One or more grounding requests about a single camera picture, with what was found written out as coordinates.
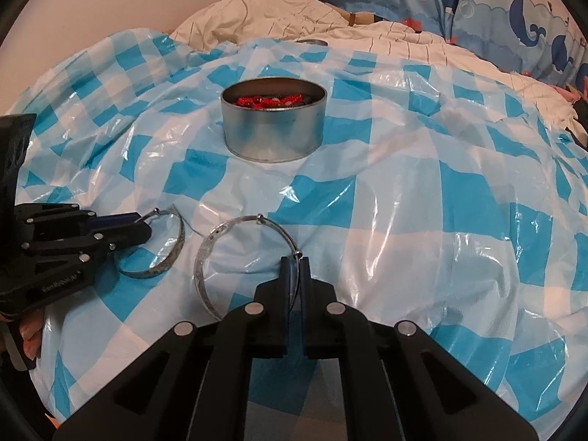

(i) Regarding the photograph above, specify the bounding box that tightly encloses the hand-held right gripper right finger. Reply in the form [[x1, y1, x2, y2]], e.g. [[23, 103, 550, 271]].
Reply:
[[300, 257, 538, 441]]

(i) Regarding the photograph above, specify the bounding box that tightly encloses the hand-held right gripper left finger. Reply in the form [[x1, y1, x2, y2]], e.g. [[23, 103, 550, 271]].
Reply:
[[53, 257, 292, 441]]

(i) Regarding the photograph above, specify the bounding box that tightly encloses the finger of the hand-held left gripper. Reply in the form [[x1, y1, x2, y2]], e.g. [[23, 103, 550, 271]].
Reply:
[[18, 221, 153, 266], [14, 203, 144, 233]]

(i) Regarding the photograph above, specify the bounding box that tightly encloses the silver bangle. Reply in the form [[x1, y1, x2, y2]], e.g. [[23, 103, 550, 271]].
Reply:
[[194, 214, 304, 320], [112, 207, 186, 280]]

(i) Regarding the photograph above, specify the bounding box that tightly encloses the round metal tin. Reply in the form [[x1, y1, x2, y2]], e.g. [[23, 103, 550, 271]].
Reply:
[[220, 79, 328, 163]]

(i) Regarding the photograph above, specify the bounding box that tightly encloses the red braided bracelet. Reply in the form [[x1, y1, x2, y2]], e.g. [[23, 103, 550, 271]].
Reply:
[[232, 93, 315, 110]]

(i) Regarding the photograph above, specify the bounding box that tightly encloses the person's left hand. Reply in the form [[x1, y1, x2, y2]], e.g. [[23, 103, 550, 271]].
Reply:
[[18, 308, 47, 361]]

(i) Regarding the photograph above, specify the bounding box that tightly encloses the blue checkered plastic sheet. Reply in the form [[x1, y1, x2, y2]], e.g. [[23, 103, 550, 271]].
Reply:
[[9, 28, 588, 423]]

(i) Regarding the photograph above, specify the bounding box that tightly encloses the white striped quilt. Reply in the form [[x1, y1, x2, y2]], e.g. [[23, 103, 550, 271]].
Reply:
[[170, 0, 580, 120]]

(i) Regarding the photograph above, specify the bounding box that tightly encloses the beige stick with brown band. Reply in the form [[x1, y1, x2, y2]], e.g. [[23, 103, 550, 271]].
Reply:
[[340, 9, 382, 26]]

